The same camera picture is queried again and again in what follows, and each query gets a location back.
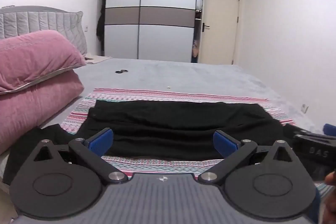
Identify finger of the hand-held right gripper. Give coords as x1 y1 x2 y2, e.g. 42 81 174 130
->
294 123 336 140

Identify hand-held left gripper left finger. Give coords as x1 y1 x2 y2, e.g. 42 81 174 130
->
33 128 129 184

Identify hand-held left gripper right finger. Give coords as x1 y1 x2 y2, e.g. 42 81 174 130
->
198 130 295 185

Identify black pants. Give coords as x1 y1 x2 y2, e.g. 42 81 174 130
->
3 99 302 186

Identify person's right hand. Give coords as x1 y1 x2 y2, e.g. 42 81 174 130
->
324 171 336 186

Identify striped patterned mat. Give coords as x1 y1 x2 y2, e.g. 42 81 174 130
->
61 88 336 197

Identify pink pillow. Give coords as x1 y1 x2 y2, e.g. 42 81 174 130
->
0 70 85 156
0 30 87 95

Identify beige cloth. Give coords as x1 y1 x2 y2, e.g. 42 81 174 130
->
83 55 113 64

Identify black hanging clothes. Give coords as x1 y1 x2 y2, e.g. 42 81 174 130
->
96 13 106 44

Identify grey quilted pillow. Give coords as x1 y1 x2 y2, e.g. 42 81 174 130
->
35 11 88 55

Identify cream room door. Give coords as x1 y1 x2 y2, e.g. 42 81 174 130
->
199 0 241 65

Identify sliding door wardrobe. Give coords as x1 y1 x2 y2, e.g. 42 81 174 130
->
100 0 205 63

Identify grey quilted headboard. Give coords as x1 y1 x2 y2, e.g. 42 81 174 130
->
0 5 68 40

